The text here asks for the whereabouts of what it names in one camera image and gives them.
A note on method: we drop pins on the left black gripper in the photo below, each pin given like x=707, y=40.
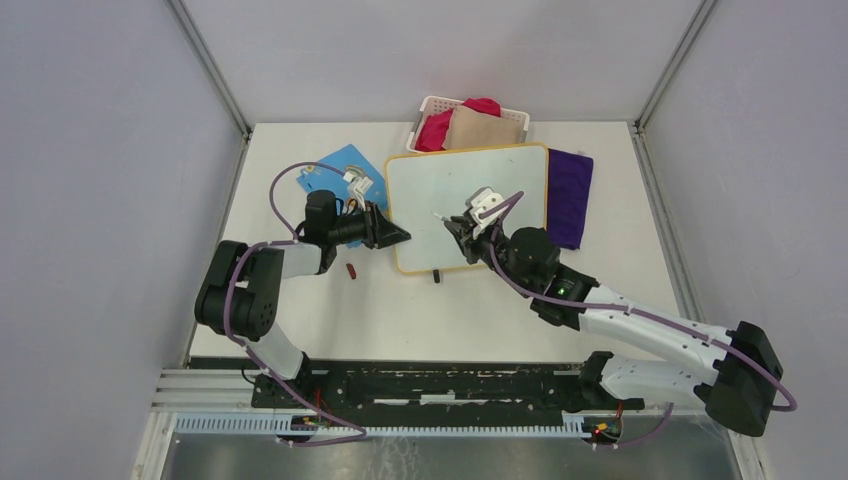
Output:
x=380, y=233

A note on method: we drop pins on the white comb cable duct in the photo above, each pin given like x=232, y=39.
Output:
x=291, y=425

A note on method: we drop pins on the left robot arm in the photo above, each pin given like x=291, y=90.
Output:
x=239, y=295

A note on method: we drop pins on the purple cloth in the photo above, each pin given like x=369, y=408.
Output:
x=569, y=183

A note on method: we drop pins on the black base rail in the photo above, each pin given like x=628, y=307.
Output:
x=451, y=394

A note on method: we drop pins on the yellow framed whiteboard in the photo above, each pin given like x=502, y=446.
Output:
x=418, y=184

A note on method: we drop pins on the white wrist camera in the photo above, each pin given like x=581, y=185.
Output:
x=484, y=207
x=358, y=188

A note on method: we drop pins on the white plastic basket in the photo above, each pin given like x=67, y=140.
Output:
x=516, y=116

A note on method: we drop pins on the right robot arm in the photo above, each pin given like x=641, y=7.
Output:
x=734, y=374

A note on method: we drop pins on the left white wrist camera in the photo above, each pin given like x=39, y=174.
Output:
x=358, y=188

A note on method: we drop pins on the beige cloth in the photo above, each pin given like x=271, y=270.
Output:
x=469, y=129

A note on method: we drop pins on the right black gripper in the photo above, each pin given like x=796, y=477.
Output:
x=464, y=239

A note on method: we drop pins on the red cloth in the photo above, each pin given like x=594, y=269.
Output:
x=431, y=135

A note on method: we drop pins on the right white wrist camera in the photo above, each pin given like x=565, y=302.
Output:
x=484, y=207

